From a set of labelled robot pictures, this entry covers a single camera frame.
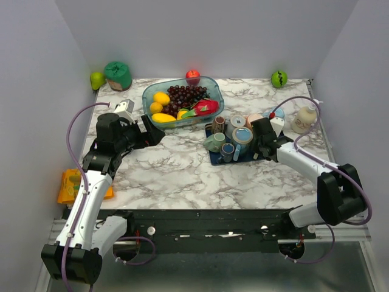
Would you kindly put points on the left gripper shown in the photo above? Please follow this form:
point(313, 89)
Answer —
point(154, 134)

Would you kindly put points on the sage green mug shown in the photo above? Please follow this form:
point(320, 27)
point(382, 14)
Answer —
point(214, 142)

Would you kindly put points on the small navy mug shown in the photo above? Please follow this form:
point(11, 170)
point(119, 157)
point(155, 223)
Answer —
point(227, 152)

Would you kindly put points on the butterfly blue mug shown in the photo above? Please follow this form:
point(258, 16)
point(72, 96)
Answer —
point(241, 139)

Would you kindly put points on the pink mug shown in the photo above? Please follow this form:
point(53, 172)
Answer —
point(251, 118)

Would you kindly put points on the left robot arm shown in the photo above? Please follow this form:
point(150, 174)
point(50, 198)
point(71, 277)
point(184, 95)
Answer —
point(78, 251)

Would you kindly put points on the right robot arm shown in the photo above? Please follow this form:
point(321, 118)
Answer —
point(339, 190)

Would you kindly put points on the brown striped mug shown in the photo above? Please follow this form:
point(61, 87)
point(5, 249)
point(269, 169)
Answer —
point(218, 125)

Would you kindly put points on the grey white mug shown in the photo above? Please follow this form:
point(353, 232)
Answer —
point(234, 122)

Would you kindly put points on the light blue faceted mug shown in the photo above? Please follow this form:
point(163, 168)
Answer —
point(278, 113)

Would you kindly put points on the yellow mango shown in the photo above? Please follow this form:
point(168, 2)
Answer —
point(162, 118)

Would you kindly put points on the orange fruit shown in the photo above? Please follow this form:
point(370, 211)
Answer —
point(156, 107)

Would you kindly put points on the small yellow fruit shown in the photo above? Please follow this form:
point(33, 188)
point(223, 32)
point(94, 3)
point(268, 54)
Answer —
point(181, 113)

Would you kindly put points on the yellow lemon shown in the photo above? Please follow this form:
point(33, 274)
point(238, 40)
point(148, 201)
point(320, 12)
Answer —
point(161, 98)

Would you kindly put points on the purple grape bunch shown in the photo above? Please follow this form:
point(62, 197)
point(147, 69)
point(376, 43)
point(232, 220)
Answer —
point(184, 97)

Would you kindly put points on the red dragon fruit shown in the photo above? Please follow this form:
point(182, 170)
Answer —
point(202, 108)

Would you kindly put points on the dark blue tray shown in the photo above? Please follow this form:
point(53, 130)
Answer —
point(218, 158)

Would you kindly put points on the red apple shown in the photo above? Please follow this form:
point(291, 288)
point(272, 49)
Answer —
point(193, 77)

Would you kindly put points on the green wrapped jar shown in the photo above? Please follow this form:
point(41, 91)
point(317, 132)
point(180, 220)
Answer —
point(118, 76)

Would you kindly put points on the clear blue fruit container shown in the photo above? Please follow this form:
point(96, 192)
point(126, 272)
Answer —
point(209, 83)

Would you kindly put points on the green pear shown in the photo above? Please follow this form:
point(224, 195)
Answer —
point(97, 80)

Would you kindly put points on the orange snack bag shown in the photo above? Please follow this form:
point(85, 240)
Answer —
point(71, 183)

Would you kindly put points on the green striped ball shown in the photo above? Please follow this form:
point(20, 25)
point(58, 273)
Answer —
point(279, 79)

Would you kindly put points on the cream soap pump bottle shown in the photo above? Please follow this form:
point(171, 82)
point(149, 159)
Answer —
point(304, 118)

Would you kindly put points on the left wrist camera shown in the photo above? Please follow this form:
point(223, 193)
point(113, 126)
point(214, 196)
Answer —
point(124, 109)

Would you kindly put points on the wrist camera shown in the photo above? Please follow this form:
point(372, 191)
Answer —
point(124, 109)
point(277, 123)

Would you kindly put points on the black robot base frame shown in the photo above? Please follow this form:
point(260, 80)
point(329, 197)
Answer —
point(210, 231)

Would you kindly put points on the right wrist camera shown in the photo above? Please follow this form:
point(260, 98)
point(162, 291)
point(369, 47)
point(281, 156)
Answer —
point(277, 123)

